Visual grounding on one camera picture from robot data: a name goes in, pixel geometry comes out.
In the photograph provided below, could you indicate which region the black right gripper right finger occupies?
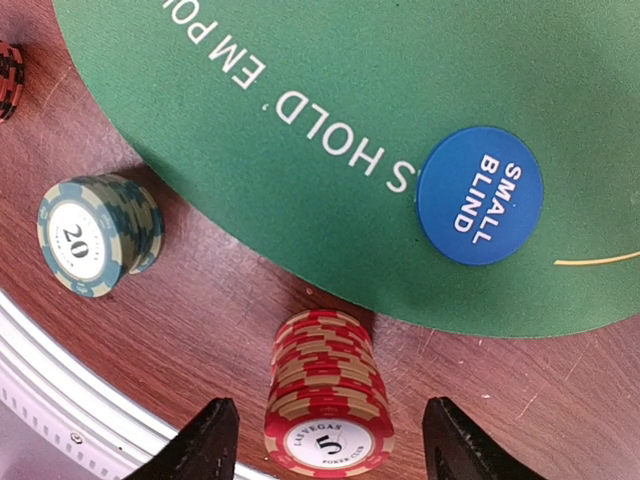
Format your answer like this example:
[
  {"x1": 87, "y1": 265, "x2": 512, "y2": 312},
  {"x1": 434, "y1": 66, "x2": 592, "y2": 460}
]
[{"x1": 422, "y1": 397, "x2": 543, "y2": 480}]

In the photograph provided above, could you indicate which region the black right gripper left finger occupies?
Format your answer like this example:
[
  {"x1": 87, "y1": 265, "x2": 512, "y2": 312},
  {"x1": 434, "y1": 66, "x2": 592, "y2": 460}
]
[{"x1": 125, "y1": 398, "x2": 240, "y2": 480}]

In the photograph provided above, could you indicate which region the red poker chip stack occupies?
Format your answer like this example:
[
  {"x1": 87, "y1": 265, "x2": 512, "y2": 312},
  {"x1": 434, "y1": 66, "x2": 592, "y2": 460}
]
[{"x1": 264, "y1": 309, "x2": 395, "y2": 479}]

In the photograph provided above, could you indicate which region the blue small blind button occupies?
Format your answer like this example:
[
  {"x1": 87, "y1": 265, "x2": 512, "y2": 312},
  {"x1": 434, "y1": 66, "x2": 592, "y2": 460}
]
[{"x1": 416, "y1": 126, "x2": 544, "y2": 266}]

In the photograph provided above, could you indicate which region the green poker chip stack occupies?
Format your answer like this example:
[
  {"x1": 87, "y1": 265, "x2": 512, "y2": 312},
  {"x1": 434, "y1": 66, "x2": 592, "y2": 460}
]
[{"x1": 37, "y1": 174, "x2": 165, "y2": 298}]

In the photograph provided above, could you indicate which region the round green poker mat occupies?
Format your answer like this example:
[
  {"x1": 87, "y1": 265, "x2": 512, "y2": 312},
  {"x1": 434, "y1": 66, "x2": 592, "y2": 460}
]
[{"x1": 54, "y1": 1, "x2": 639, "y2": 338}]

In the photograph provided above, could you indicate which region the brown poker chip stack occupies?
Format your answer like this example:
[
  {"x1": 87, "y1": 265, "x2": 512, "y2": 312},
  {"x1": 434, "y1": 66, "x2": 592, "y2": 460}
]
[{"x1": 1, "y1": 41, "x2": 25, "y2": 123}]

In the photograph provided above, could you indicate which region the aluminium front rail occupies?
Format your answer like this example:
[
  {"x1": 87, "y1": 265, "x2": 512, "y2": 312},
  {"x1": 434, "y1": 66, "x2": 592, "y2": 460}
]
[{"x1": 1, "y1": 294, "x2": 266, "y2": 479}]

